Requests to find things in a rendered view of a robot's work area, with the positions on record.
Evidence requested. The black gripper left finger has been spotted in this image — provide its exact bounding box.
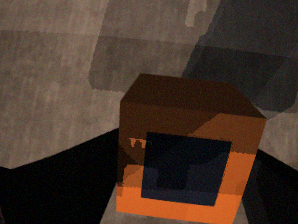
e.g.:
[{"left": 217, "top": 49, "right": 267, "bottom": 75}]
[{"left": 0, "top": 128, "right": 120, "bottom": 224}]

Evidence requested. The orange block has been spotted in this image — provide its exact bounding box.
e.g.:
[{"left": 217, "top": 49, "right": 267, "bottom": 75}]
[{"left": 116, "top": 73, "right": 267, "bottom": 224}]

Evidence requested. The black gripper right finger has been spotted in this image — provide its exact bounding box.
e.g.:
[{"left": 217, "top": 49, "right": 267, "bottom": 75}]
[{"left": 241, "top": 149, "right": 298, "bottom": 224}]

